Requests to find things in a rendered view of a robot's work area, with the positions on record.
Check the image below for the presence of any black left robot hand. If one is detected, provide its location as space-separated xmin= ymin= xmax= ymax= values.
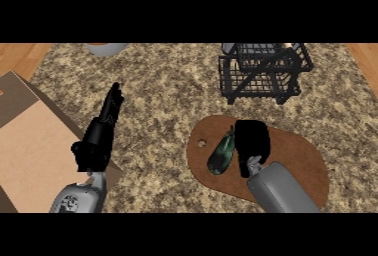
xmin=69 ymin=81 xmax=125 ymax=174

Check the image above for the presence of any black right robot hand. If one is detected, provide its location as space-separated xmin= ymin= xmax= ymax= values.
xmin=232 ymin=119 xmax=273 ymax=179

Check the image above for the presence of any brown wooden cutting board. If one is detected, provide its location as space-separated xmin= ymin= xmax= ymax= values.
xmin=186 ymin=114 xmax=331 ymax=209

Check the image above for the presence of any dark green eggplant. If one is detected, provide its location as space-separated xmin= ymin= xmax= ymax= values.
xmin=207 ymin=125 xmax=239 ymax=176

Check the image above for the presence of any pale wooden cabinet door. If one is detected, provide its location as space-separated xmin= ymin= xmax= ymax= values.
xmin=0 ymin=70 xmax=124 ymax=214

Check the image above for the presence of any grey round pot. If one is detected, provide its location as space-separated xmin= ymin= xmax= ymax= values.
xmin=84 ymin=42 xmax=130 ymax=57

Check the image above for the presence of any black tiered wire basket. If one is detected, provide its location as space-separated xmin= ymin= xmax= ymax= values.
xmin=217 ymin=42 xmax=314 ymax=106

